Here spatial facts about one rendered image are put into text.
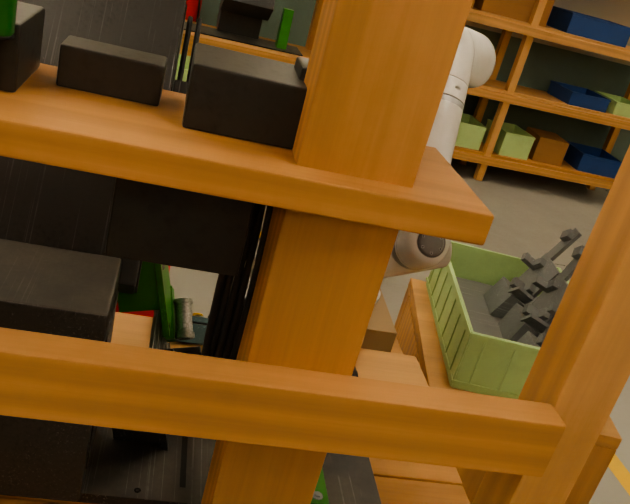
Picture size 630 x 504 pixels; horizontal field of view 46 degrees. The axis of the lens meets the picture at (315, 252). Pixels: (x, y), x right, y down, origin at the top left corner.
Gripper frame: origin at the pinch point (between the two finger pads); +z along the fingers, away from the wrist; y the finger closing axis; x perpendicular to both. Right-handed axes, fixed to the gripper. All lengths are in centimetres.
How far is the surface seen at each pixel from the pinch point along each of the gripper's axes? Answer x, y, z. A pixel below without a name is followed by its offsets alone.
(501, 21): -186, -421, -319
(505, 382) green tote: 37, -59, -69
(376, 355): 22, -52, -34
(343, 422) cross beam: 21.0, 25.9, -1.5
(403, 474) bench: 42, -21, -24
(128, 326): 5, -51, 22
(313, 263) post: 0.8, 31.5, 0.2
